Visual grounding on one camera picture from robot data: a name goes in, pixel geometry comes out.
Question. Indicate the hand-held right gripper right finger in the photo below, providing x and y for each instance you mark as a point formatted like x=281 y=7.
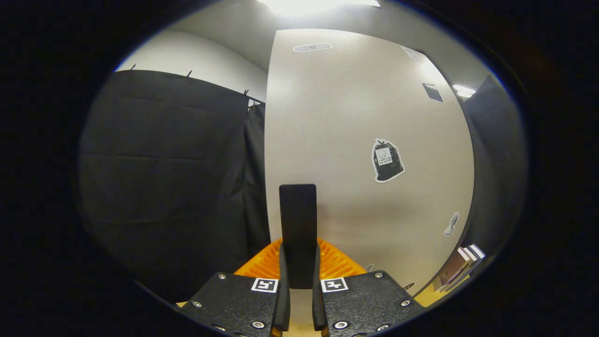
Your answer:
x=369 y=304

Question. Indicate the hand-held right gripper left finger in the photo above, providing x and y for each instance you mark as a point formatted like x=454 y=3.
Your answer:
x=234 y=304

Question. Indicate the light grey cabinet door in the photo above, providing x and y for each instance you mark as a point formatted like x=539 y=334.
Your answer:
x=337 y=117

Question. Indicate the white yellow spine book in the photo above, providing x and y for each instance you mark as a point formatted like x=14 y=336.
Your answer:
x=468 y=262

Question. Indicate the black backdrop cloth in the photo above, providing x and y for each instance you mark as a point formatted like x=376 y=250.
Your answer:
x=164 y=187

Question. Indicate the ceiling light panel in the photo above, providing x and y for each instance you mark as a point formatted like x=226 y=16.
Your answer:
x=464 y=91
x=318 y=5

